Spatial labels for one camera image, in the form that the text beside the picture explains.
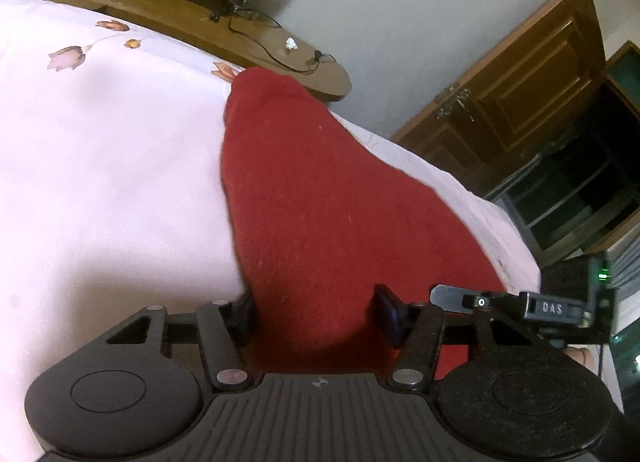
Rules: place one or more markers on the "wooden door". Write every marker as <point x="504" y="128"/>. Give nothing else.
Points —
<point x="530" y="76"/>

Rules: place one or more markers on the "red small cloth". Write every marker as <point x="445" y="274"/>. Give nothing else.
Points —
<point x="320" y="202"/>

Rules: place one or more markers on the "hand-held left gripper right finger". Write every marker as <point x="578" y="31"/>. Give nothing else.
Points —
<point x="389" y="314"/>

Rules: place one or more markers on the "white crumpled paper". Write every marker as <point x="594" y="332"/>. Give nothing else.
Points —
<point x="290" y="44"/>

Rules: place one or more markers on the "person's right hand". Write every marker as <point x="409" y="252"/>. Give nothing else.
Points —
<point x="581" y="356"/>

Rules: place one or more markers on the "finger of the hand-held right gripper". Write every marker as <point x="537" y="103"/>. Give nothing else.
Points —
<point x="452" y="298"/>

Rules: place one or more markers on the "dark metal framed cabinet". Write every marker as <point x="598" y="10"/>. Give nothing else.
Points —
<point x="580" y="176"/>

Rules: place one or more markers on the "wooden television stand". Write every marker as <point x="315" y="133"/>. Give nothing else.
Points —
<point x="200" y="21"/>

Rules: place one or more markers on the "metal door latch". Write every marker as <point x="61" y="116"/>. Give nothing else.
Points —
<point x="456" y="104"/>

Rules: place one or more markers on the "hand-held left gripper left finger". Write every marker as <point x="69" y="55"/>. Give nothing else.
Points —
<point x="245" y="314"/>

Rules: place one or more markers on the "pink floral bedsheet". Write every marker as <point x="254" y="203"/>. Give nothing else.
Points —
<point x="110" y="151"/>

